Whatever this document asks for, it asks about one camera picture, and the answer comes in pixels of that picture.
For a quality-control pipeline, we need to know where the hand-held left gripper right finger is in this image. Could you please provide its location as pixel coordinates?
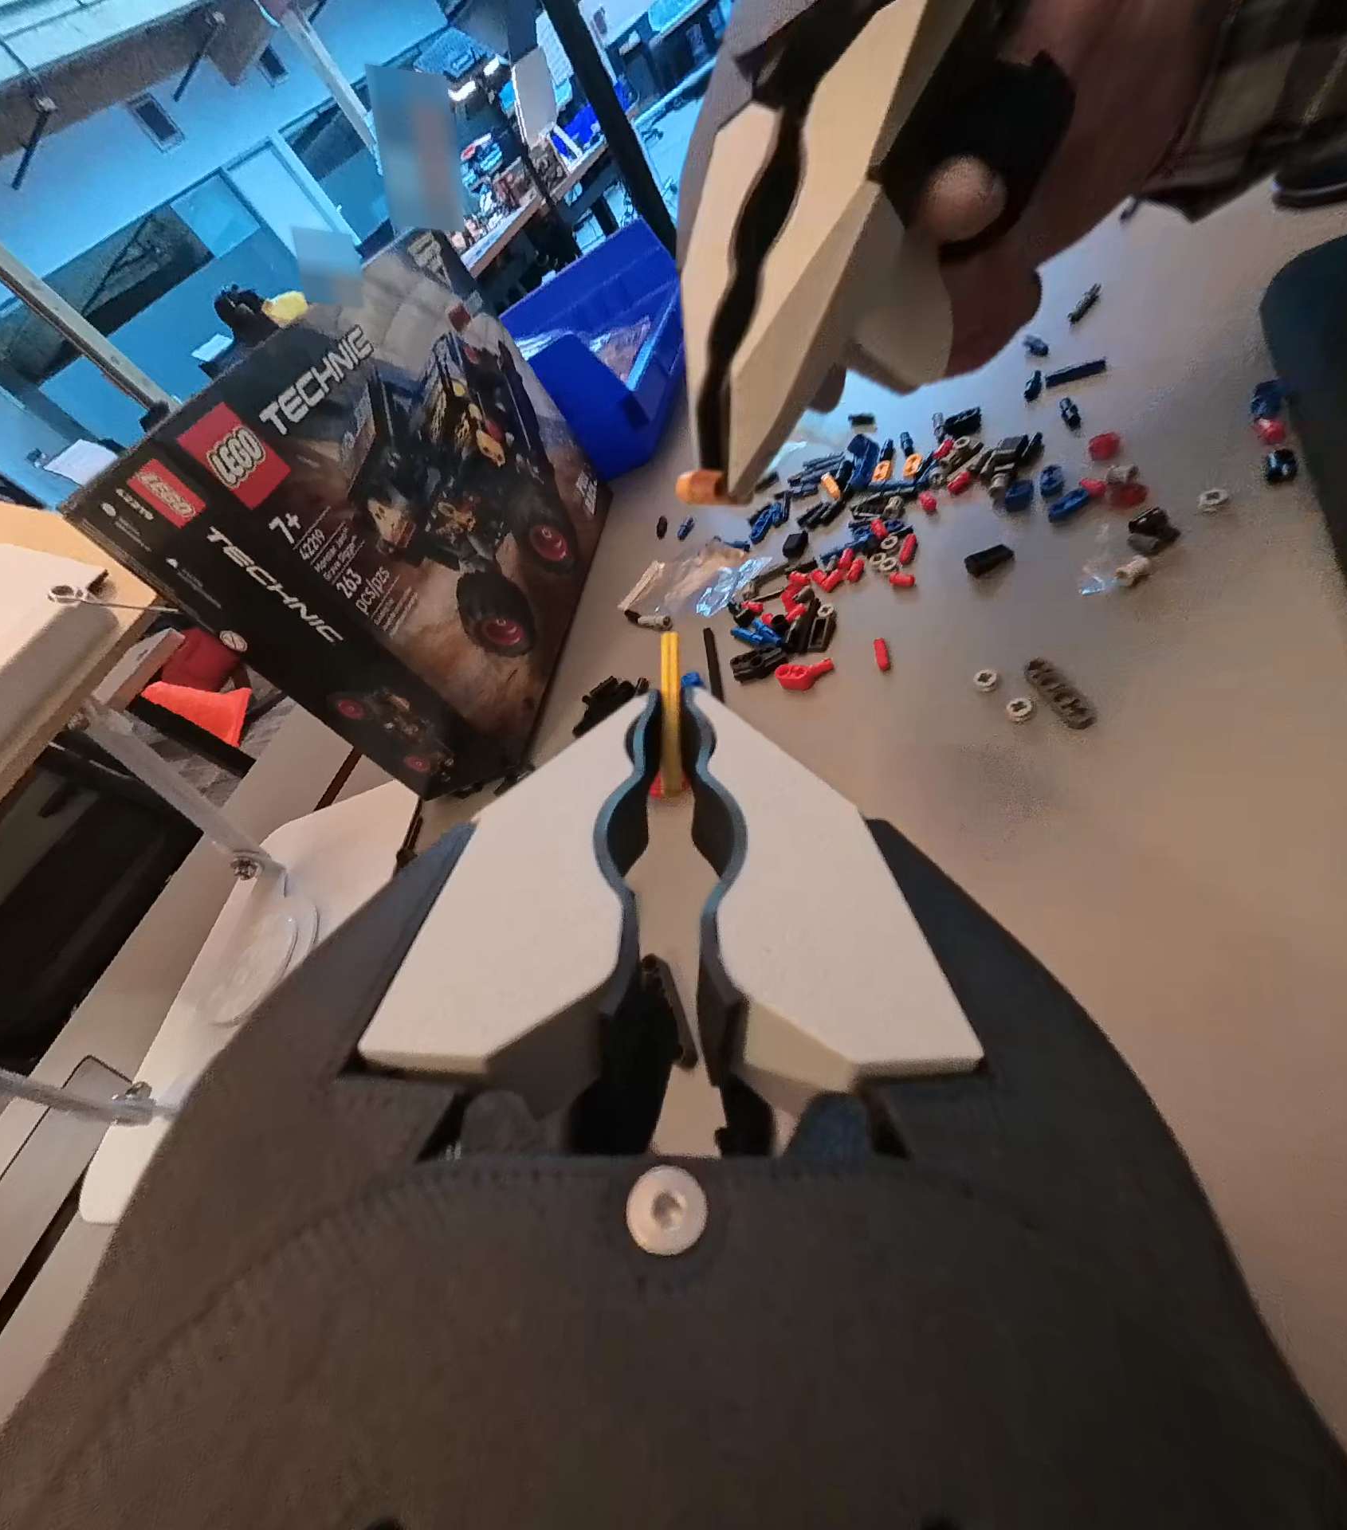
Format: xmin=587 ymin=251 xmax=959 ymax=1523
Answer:
xmin=684 ymin=687 xmax=986 ymax=1088

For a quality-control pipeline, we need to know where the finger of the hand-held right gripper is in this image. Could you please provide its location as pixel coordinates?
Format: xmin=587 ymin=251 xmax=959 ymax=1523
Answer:
xmin=675 ymin=66 xmax=799 ymax=476
xmin=703 ymin=0 xmax=978 ymax=504

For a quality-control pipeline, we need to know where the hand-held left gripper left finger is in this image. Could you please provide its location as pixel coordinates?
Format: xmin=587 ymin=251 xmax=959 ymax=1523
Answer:
xmin=358 ymin=687 xmax=675 ymax=1078

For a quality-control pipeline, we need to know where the pile of small toy pins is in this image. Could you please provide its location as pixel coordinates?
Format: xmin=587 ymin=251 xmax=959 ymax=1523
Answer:
xmin=649 ymin=401 xmax=1184 ymax=695

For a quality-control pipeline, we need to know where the grey desk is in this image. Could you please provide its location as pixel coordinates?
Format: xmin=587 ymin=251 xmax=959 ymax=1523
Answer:
xmin=412 ymin=181 xmax=1347 ymax=1519

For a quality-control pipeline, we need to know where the person's right hand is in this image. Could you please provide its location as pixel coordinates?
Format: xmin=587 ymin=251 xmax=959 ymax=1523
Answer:
xmin=938 ymin=0 xmax=1214 ymax=375

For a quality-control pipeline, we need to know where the blue plastic bin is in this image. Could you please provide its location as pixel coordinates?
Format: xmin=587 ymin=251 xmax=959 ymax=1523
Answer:
xmin=499 ymin=222 xmax=684 ymax=482

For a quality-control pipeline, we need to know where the white booklet stand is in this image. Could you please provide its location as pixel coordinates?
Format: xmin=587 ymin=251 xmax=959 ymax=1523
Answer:
xmin=0 ymin=477 xmax=425 ymax=1228

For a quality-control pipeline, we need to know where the black toy steering linkage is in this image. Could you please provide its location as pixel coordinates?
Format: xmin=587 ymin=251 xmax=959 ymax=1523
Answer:
xmin=573 ymin=675 xmax=655 ymax=740

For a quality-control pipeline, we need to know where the clear bag with pieces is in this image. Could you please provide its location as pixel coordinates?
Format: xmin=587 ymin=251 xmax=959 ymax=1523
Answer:
xmin=618 ymin=538 xmax=776 ymax=623

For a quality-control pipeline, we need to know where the light grey thin beam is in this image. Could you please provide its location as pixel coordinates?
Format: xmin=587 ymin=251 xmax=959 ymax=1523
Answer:
xmin=1023 ymin=657 xmax=1095 ymax=729

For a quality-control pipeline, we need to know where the toy truck set box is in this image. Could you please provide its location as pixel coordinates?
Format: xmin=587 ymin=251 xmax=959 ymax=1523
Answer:
xmin=63 ymin=251 xmax=613 ymax=800

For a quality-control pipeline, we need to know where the orange traffic cone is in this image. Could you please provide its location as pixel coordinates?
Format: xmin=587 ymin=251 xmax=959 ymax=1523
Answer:
xmin=141 ymin=627 xmax=257 ymax=747

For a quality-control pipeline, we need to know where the grey metal pole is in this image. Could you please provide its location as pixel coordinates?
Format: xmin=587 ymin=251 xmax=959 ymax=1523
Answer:
xmin=0 ymin=181 xmax=182 ymax=417

